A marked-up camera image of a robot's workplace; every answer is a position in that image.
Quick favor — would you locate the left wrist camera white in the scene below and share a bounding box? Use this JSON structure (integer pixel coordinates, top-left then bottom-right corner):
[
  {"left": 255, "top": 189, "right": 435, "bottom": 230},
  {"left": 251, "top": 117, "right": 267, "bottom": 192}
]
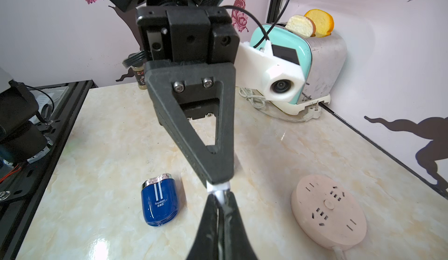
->
[{"left": 234, "top": 40, "right": 306, "bottom": 102}]

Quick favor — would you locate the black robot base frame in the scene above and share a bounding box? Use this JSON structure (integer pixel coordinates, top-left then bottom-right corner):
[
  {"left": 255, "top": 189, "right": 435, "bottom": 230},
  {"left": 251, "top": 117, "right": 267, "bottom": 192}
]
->
[{"left": 1, "top": 80, "right": 96, "bottom": 260}]

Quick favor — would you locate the blue electric shaver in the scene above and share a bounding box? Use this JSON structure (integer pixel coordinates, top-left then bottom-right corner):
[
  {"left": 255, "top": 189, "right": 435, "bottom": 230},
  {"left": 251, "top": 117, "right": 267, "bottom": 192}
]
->
[{"left": 141, "top": 173, "right": 180, "bottom": 227}]

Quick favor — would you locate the yellow bread slice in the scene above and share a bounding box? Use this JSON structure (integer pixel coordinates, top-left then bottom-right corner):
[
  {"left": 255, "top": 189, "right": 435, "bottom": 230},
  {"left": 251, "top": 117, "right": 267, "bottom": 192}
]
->
[{"left": 305, "top": 9, "right": 334, "bottom": 37}]

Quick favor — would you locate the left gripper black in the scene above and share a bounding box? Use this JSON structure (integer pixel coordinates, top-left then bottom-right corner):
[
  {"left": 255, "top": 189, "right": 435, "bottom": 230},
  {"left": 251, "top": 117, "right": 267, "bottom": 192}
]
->
[{"left": 136, "top": 6, "right": 240, "bottom": 186}]

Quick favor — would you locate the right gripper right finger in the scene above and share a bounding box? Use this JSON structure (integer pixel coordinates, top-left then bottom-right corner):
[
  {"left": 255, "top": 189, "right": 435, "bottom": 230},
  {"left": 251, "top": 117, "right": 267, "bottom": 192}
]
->
[{"left": 221, "top": 191, "right": 257, "bottom": 260}]

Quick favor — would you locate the white bread slice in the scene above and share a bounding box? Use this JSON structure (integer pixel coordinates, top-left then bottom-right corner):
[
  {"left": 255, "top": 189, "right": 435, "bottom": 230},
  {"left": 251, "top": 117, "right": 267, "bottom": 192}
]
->
[{"left": 285, "top": 15, "right": 316, "bottom": 38}]

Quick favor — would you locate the small yellow bottle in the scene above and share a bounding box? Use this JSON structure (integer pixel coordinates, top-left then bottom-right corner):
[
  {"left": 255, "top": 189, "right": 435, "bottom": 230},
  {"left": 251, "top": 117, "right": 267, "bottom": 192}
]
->
[{"left": 131, "top": 64, "right": 147, "bottom": 90}]

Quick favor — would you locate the white usb charging cable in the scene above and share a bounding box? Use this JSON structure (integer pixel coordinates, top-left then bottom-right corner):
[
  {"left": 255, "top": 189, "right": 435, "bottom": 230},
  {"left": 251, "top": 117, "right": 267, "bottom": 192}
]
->
[{"left": 206, "top": 181, "right": 232, "bottom": 208}]

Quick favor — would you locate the mint green toaster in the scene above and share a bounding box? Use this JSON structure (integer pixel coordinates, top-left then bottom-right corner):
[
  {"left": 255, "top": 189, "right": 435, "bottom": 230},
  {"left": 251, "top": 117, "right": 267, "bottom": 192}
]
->
[{"left": 268, "top": 25, "right": 347, "bottom": 115}]

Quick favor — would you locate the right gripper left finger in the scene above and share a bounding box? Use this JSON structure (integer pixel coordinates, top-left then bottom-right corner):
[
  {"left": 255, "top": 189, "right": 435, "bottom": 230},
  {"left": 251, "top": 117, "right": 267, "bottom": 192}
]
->
[{"left": 187, "top": 194, "right": 219, "bottom": 260}]

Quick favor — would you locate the toaster white power cord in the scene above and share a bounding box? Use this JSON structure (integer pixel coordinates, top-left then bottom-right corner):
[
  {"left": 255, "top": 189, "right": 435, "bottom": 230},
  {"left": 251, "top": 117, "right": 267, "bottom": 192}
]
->
[{"left": 238, "top": 87, "right": 323, "bottom": 123}]

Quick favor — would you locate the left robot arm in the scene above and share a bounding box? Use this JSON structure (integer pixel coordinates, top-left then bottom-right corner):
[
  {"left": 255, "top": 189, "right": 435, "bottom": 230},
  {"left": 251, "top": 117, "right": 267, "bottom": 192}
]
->
[{"left": 110, "top": 0, "right": 240, "bottom": 185}]

